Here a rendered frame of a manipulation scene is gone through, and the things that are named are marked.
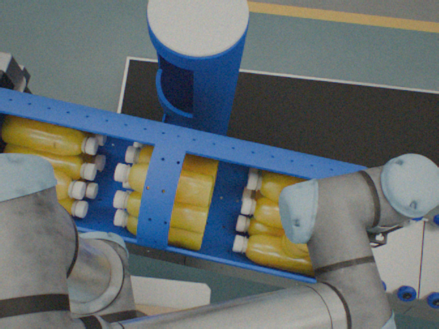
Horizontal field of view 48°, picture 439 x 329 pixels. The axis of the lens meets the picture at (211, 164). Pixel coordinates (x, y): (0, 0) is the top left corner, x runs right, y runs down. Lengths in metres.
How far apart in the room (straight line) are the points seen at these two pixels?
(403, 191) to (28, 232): 0.42
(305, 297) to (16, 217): 0.30
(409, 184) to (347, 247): 0.11
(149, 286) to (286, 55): 1.76
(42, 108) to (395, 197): 0.76
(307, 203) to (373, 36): 2.20
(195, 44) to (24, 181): 0.96
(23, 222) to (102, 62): 2.14
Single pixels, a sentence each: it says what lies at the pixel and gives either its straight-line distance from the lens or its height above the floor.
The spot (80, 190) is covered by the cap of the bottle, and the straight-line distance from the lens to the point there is 1.12.
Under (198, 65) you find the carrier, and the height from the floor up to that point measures 0.99.
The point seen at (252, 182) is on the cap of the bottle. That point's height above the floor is 1.13.
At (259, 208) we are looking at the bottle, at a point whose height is 1.09.
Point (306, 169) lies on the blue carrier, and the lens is 1.04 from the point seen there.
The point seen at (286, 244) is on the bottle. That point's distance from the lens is 1.08.
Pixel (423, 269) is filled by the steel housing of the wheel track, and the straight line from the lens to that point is 1.40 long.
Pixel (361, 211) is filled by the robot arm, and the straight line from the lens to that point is 0.62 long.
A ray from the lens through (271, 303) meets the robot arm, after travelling 0.53.
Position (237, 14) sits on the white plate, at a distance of 1.40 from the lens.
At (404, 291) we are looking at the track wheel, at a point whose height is 0.98.
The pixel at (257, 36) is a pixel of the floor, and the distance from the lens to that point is 2.60.
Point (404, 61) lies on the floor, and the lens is 2.74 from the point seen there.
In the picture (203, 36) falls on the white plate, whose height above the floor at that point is 1.04.
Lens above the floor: 2.18
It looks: 72 degrees down
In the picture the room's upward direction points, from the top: 8 degrees clockwise
